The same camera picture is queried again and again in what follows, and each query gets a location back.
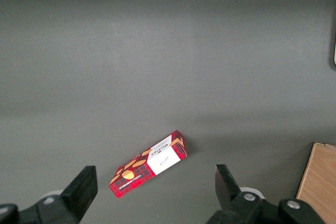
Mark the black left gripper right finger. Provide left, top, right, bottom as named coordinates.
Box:
left=207, top=164, right=323, bottom=224

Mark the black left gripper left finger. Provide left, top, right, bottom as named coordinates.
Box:
left=0, top=165, right=98, bottom=224

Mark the red tartan cookie box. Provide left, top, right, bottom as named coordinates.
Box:
left=109, top=130, right=188, bottom=200

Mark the light wooden cabinet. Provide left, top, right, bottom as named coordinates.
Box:
left=296, top=142, right=336, bottom=224

